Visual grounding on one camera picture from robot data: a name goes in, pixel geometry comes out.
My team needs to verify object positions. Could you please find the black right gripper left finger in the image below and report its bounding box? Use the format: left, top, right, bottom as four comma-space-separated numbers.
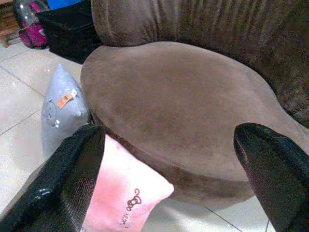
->
0, 123, 106, 232

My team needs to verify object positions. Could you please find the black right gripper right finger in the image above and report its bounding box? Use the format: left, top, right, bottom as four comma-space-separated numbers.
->
233, 122, 309, 232

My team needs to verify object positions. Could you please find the pink square pillow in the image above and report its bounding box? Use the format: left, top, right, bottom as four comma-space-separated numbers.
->
81, 134, 175, 232

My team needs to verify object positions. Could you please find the grey pillow with bear print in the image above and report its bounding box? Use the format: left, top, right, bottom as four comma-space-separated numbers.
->
41, 64, 92, 158

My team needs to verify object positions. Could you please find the brown round sofa chair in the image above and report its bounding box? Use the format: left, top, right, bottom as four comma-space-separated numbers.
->
80, 0, 309, 206

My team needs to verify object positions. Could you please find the pink vacuum cleaner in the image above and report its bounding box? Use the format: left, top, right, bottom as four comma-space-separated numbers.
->
13, 0, 50, 49

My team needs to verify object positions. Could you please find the wooden stool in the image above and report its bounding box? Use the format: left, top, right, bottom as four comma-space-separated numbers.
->
0, 0, 21, 48

